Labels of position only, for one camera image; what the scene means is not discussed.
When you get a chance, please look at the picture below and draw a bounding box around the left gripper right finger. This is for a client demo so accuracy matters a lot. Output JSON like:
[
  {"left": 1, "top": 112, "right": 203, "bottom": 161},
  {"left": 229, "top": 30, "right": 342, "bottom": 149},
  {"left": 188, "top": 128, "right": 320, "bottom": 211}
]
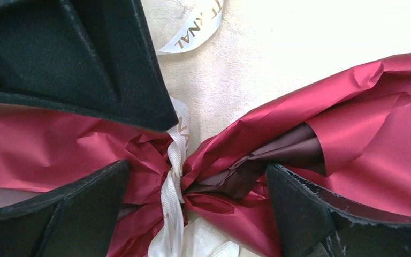
[{"left": 266, "top": 164, "right": 411, "bottom": 256}]

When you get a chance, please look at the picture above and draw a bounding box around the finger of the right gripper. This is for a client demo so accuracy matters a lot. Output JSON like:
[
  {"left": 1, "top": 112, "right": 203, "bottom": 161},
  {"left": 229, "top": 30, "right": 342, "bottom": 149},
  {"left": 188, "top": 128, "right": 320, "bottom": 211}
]
[{"left": 0, "top": 1, "right": 178, "bottom": 132}]

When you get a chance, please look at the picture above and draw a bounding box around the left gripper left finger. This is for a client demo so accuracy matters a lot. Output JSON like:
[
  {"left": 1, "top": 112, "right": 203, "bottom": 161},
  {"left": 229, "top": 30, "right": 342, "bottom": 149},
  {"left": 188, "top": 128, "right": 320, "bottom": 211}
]
[{"left": 0, "top": 160, "right": 130, "bottom": 256}]

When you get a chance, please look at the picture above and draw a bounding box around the cream printed ribbon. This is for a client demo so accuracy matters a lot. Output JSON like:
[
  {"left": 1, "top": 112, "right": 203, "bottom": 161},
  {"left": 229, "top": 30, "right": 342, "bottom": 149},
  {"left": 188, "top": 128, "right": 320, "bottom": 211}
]
[{"left": 147, "top": 1, "right": 240, "bottom": 256}]

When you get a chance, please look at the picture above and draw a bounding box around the pink flower bouquet red wrap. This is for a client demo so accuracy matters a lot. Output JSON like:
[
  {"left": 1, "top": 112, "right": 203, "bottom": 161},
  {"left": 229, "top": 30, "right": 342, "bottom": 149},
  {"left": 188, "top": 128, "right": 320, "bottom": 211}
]
[{"left": 0, "top": 54, "right": 411, "bottom": 256}]

